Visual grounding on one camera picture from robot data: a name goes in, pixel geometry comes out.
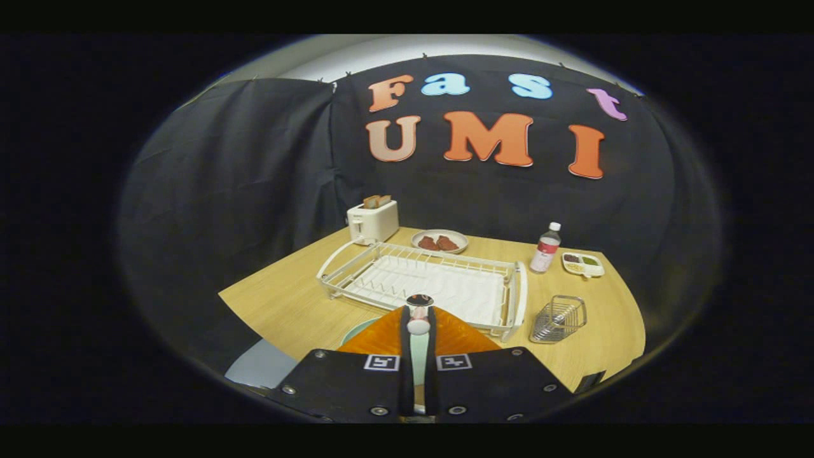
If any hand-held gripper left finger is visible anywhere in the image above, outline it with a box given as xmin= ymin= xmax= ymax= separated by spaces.
xmin=267 ymin=307 xmax=415 ymax=424

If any white toaster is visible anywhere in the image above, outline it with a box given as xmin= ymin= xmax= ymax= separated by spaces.
xmin=347 ymin=199 xmax=400 ymax=246

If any black bar-shaped object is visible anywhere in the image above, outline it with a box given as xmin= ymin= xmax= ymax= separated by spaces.
xmin=574 ymin=371 xmax=607 ymax=394

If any metal wire basket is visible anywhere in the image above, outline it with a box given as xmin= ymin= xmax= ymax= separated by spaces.
xmin=529 ymin=295 xmax=588 ymax=344

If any white divided snack dish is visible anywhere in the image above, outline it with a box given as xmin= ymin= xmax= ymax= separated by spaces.
xmin=562 ymin=252 xmax=605 ymax=279

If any white and pink spoon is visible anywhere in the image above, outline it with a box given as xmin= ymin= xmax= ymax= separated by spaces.
xmin=405 ymin=294 xmax=436 ymax=338

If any clear bottle with red label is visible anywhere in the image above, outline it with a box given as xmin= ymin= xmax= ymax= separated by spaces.
xmin=530 ymin=221 xmax=562 ymax=274

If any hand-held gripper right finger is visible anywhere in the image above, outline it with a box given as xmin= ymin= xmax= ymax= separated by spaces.
xmin=425 ymin=307 xmax=573 ymax=424

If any white wire dish rack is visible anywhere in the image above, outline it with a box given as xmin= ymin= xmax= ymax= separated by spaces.
xmin=316 ymin=239 xmax=528 ymax=343

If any light green plate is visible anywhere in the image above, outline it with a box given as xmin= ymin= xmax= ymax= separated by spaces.
xmin=339 ymin=317 xmax=428 ymax=390

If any beige plate with meat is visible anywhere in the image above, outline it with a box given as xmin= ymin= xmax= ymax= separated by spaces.
xmin=411 ymin=229 xmax=469 ymax=254

